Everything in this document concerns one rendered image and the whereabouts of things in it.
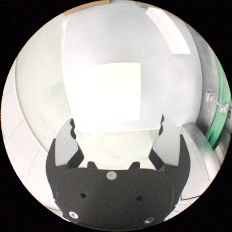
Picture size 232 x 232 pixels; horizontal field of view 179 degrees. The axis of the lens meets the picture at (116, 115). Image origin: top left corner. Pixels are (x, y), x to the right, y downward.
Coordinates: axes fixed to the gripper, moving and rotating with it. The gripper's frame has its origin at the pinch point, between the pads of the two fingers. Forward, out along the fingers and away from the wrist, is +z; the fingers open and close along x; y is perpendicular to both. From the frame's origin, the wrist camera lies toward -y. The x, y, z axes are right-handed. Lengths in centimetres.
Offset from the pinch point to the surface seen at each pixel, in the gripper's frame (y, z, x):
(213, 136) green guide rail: 15, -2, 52
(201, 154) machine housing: 18.6, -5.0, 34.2
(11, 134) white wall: 45, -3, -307
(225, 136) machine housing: 14, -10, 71
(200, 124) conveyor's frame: 17, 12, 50
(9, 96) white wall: -54, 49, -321
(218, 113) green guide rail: 3.4, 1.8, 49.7
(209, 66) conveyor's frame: -17.8, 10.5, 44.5
